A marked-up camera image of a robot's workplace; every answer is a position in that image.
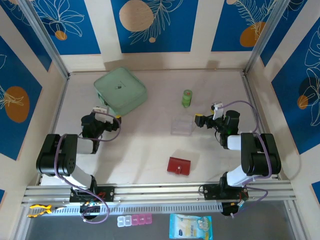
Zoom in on red leather card holder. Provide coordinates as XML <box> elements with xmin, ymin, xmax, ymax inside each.
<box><xmin>166</xmin><ymin>156</ymin><xmax>192</xmax><ymax>176</ymax></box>

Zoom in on small green can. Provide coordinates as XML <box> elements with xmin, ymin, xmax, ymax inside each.
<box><xmin>181</xmin><ymin>89</ymin><xmax>193</xmax><ymax>109</ymax></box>

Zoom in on mint green zip pouch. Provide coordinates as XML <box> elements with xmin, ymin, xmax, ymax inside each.
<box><xmin>93</xmin><ymin>66</ymin><xmax>148</xmax><ymax>118</ymax></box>

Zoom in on black connector board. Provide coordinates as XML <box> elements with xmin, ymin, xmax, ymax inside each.
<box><xmin>221</xmin><ymin>201</ymin><xmax>249</xmax><ymax>219</ymax></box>
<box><xmin>79</xmin><ymin>201</ymin><xmax>103</xmax><ymax>218</ymax></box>

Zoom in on yellow black pliers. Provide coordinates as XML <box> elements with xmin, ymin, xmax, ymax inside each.
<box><xmin>26</xmin><ymin>203</ymin><xmax>68</xmax><ymax>219</ymax></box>

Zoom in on white pill box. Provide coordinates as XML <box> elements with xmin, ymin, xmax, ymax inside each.
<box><xmin>116</xmin><ymin>214</ymin><xmax>133</xmax><ymax>228</ymax></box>

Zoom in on pink pill box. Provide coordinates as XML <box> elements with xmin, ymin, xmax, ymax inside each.
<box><xmin>131</xmin><ymin>213</ymin><xmax>153</xmax><ymax>226</ymax></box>

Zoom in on blue wet wipes packet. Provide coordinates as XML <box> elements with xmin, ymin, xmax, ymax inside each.
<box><xmin>169</xmin><ymin>213</ymin><xmax>213</xmax><ymax>240</ymax></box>

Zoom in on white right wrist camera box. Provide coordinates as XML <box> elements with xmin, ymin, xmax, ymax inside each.
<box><xmin>210</xmin><ymin>101</ymin><xmax>225</xmax><ymax>121</ymax></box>

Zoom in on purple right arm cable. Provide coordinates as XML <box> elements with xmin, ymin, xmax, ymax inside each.
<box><xmin>222</xmin><ymin>100</ymin><xmax>273</xmax><ymax>218</ymax></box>

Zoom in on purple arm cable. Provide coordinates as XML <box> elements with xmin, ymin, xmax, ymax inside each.
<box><xmin>222</xmin><ymin>100</ymin><xmax>273</xmax><ymax>218</ymax></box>
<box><xmin>54</xmin><ymin>113</ymin><xmax>123</xmax><ymax>224</ymax></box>

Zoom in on aluminium table side rail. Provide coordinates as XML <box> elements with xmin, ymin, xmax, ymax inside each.
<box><xmin>37</xmin><ymin>73</ymin><xmax>71</xmax><ymax>186</ymax></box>
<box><xmin>241</xmin><ymin>72</ymin><xmax>280</xmax><ymax>181</ymax></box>

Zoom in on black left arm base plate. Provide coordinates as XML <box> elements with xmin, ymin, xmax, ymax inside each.
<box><xmin>69</xmin><ymin>186</ymin><xmax>116</xmax><ymax>203</ymax></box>

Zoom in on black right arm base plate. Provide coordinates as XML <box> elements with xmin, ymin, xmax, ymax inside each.
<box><xmin>202</xmin><ymin>183</ymin><xmax>250</xmax><ymax>201</ymax></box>

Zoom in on aluminium front rail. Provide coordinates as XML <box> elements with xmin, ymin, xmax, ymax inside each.
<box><xmin>21</xmin><ymin>180</ymin><xmax>297</xmax><ymax>206</ymax></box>

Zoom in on grey slotted cable duct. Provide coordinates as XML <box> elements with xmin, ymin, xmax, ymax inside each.
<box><xmin>51</xmin><ymin>202</ymin><xmax>223</xmax><ymax>216</ymax></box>

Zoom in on aluminium frame post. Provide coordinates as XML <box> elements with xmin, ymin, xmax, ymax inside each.
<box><xmin>18</xmin><ymin>0</ymin><xmax>71</xmax><ymax>80</ymax></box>
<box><xmin>243</xmin><ymin>0</ymin><xmax>291</xmax><ymax>76</ymax></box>

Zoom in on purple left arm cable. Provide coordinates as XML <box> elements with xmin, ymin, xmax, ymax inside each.
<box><xmin>54</xmin><ymin>113</ymin><xmax>123</xmax><ymax>224</ymax></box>

